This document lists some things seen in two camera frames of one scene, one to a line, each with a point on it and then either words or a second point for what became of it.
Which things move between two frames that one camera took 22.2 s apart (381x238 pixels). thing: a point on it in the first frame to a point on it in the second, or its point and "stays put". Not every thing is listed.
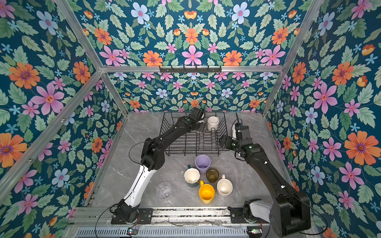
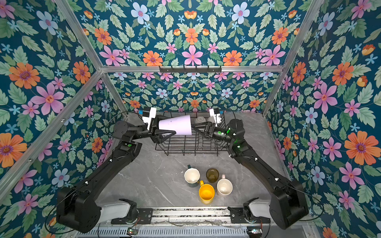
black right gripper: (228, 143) to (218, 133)
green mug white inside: (192, 176) stays put
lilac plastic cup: (202, 162) to (181, 125)
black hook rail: (190, 69) stays put
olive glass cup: (212, 175) stays put
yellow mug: (206, 193) stays put
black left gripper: (203, 127) to (153, 132)
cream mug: (224, 186) stays put
